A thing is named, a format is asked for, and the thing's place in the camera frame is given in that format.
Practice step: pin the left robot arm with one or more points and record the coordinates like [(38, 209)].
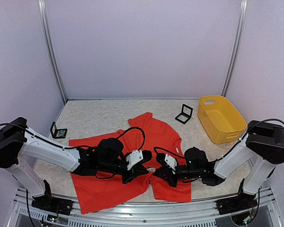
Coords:
[(18, 140)]

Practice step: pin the black case with teal brooch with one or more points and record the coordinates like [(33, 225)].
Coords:
[(53, 130)]

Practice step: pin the yellow plastic basket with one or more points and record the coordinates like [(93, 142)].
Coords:
[(220, 119)]

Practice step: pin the right aluminium frame post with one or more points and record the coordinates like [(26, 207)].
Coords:
[(236, 46)]

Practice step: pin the front aluminium rail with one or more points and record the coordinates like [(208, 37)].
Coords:
[(197, 213)]

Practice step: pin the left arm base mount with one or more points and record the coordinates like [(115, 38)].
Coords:
[(54, 205)]

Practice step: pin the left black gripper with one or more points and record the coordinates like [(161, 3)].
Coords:
[(138, 170)]

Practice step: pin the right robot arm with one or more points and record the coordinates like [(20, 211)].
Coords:
[(263, 139)]

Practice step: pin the aluminium frame post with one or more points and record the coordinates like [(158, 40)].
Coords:
[(50, 49), (236, 46)]

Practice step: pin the black case with yellow brooch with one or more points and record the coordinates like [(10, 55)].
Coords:
[(185, 115)]

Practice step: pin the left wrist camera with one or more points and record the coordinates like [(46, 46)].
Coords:
[(138, 157)]

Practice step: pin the red t-shirt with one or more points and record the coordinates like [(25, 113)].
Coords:
[(105, 191)]

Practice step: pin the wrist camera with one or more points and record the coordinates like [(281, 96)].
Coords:
[(167, 161), (138, 157)]

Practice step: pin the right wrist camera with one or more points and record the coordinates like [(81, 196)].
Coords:
[(167, 161)]

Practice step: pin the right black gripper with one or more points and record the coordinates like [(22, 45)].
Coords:
[(164, 170)]

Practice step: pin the left aluminium frame post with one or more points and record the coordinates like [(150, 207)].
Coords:
[(50, 49)]

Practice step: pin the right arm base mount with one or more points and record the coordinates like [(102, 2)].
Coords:
[(234, 204)]

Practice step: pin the yellow sunflower brooch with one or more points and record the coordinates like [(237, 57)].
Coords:
[(151, 169)]

